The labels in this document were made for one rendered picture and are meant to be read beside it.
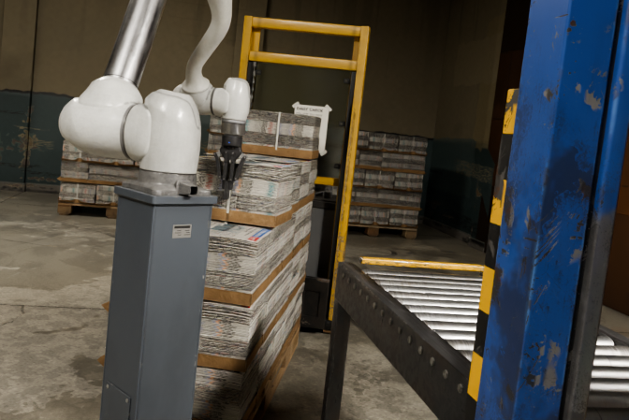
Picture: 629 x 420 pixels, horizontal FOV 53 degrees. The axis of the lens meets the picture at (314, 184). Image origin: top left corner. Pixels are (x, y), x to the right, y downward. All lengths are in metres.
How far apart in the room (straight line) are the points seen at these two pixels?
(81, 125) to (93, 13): 7.54
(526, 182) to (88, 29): 8.81
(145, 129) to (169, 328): 0.54
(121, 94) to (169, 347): 0.70
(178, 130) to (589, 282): 1.25
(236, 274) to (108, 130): 0.68
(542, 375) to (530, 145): 0.22
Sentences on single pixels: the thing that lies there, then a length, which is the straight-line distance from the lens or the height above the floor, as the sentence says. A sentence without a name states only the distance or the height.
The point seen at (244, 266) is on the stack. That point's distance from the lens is 2.14.
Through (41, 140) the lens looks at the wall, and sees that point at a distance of 9.33.
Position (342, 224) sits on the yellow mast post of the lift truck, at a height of 0.68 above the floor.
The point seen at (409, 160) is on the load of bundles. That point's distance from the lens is 8.00.
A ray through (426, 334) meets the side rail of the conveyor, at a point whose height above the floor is 0.80.
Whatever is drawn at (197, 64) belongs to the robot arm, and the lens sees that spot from 2.30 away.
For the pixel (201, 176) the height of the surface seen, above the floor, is 0.99.
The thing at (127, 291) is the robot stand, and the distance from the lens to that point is 1.80.
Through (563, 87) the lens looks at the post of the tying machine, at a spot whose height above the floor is 1.27.
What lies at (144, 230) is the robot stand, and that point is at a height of 0.90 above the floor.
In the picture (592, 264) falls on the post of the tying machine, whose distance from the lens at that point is 0.67.
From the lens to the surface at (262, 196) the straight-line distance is 2.38.
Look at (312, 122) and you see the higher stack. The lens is 3.24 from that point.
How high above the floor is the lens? 1.20
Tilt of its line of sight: 5 degrees down
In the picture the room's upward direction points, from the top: 6 degrees clockwise
